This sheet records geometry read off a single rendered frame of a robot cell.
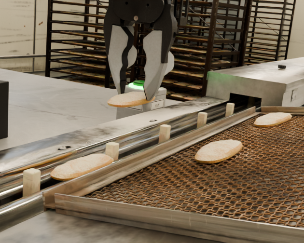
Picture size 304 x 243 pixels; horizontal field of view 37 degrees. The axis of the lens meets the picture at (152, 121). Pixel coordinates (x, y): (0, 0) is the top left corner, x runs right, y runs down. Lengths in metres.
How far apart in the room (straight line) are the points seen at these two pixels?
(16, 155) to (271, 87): 0.61
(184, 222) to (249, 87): 0.74
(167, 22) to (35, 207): 0.27
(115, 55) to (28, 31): 6.03
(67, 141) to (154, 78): 0.14
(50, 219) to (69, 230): 0.03
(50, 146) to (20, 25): 5.95
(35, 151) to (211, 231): 0.33
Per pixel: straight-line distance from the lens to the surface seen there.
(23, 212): 0.42
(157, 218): 0.29
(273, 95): 0.99
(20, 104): 1.00
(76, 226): 0.31
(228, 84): 1.02
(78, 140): 0.61
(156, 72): 0.57
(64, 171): 0.50
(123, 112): 0.86
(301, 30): 7.68
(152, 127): 0.72
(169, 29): 0.56
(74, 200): 0.33
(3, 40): 6.33
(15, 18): 6.44
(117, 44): 0.59
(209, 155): 0.44
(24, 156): 0.54
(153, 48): 0.57
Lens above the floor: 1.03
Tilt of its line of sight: 13 degrees down
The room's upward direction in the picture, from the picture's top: 5 degrees clockwise
